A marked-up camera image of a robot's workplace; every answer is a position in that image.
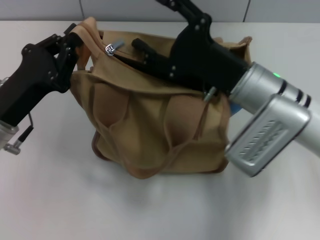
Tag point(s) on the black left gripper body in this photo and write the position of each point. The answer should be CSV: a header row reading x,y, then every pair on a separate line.
x,y
30,75

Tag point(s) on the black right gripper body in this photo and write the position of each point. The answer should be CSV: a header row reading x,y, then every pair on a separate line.
x,y
200,57

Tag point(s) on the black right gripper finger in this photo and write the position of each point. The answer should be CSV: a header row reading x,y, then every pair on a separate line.
x,y
157,62
190,10

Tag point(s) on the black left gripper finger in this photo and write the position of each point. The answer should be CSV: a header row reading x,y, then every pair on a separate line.
x,y
68,65
72,37

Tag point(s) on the silver metal zipper pull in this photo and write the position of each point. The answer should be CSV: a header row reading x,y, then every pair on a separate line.
x,y
110,48

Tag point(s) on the khaki canvas food bag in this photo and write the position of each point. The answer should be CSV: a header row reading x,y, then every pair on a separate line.
x,y
155,120

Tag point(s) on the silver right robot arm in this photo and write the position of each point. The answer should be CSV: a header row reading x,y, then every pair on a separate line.
x,y
260,85

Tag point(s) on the blue object behind bag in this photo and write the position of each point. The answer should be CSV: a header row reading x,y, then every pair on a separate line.
x,y
234,108

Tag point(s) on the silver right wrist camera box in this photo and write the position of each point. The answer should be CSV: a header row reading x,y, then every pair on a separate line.
x,y
270,135

